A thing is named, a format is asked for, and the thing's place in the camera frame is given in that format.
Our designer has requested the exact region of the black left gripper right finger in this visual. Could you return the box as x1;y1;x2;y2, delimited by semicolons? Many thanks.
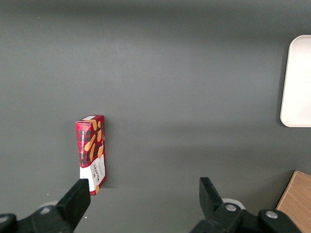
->
189;177;301;233

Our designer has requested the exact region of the wooden two-drawer cabinet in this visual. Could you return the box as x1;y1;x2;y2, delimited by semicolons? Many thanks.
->
276;169;311;233

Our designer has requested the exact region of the cream rectangular plastic tray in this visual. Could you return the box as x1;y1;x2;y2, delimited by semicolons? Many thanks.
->
279;34;311;128

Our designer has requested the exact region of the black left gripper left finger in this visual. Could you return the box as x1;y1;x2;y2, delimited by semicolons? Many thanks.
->
0;178;92;233

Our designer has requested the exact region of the red tartan shortbread cookie box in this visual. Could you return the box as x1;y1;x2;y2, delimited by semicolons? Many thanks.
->
74;115;107;197

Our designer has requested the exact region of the dark grey table mat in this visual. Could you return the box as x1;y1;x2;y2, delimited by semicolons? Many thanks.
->
0;0;311;233

